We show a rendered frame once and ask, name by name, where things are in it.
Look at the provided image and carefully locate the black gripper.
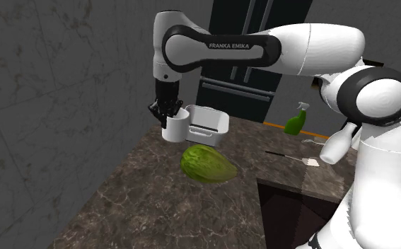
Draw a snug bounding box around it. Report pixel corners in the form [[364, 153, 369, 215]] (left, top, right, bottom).
[[147, 78, 184, 129]]

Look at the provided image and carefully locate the white cup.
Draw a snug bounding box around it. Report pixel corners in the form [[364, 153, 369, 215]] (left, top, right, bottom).
[[161, 107, 191, 144]]

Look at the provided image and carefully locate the white rectangular bin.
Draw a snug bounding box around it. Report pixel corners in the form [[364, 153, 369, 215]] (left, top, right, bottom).
[[185, 104, 231, 148]]

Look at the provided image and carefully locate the green lettuce head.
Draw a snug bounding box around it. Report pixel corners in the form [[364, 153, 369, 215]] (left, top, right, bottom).
[[180, 144, 239, 185]]

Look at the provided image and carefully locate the black refrigerator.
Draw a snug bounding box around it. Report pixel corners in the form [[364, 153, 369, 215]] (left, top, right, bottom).
[[195, 0, 314, 124]]

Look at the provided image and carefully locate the green spray bottle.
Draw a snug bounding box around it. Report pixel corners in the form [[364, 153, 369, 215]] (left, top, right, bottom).
[[283, 102, 311, 137]]

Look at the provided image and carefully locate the silver fork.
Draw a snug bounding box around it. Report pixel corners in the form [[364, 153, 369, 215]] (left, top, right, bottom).
[[301, 138, 326, 146]]

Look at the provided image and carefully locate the white bottle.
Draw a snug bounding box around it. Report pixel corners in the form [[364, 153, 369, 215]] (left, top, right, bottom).
[[319, 122, 359, 166]]

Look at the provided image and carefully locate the black-handled spatula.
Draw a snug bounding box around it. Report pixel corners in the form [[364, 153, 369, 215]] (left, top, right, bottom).
[[264, 150, 320, 168]]

